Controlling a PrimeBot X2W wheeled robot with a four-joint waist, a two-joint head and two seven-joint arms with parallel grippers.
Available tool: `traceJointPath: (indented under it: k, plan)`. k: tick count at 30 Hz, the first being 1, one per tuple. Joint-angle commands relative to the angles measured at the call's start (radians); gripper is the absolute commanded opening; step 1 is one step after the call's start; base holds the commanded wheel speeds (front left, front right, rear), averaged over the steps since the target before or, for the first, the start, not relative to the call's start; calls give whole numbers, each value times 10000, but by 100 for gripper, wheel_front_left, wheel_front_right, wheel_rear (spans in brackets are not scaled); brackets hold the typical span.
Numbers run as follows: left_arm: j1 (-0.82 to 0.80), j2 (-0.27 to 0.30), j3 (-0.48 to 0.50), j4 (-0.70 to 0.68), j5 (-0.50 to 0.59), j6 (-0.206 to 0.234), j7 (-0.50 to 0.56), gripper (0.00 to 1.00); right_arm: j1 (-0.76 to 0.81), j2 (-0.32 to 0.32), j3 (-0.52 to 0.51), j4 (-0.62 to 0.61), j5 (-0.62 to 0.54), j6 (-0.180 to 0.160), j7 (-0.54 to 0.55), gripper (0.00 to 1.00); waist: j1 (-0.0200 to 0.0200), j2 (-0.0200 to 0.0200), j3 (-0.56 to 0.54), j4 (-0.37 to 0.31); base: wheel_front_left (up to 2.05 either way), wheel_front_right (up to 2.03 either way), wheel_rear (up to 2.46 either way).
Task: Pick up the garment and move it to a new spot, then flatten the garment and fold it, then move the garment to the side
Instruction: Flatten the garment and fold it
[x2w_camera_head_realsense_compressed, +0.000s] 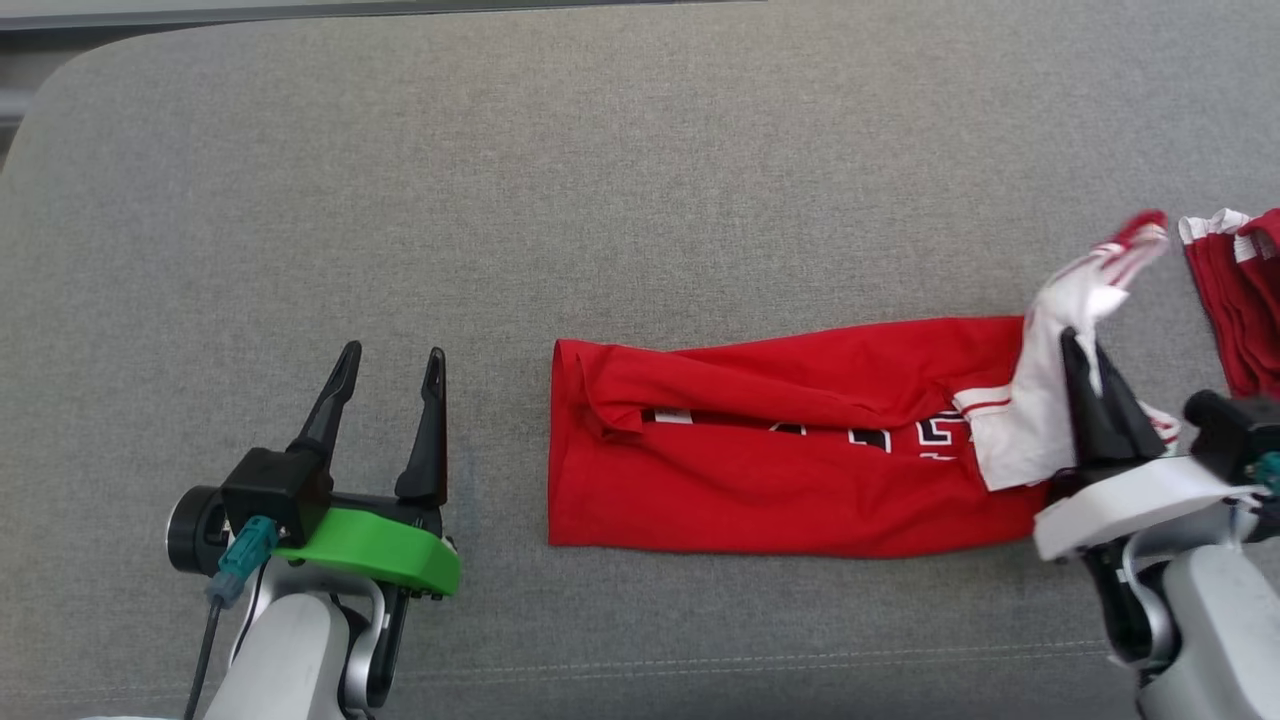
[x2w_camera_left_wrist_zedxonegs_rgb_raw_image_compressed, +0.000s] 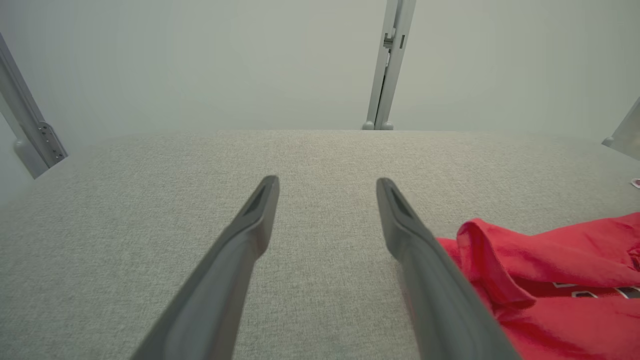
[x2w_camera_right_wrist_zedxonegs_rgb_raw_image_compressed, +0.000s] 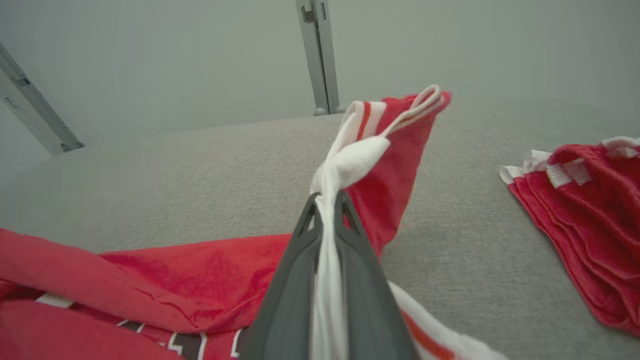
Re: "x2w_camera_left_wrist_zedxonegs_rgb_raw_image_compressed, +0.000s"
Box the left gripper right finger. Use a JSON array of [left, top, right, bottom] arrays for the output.
[[376, 177, 521, 360]]

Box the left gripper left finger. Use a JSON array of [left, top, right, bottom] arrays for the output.
[[131, 175, 281, 360]]

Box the red white basketball jersey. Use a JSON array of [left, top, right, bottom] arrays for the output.
[[436, 212, 640, 360]]

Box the grey partition post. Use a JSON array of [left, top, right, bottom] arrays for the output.
[[601, 97, 640, 161], [362, 0, 417, 131], [0, 32, 68, 180]]

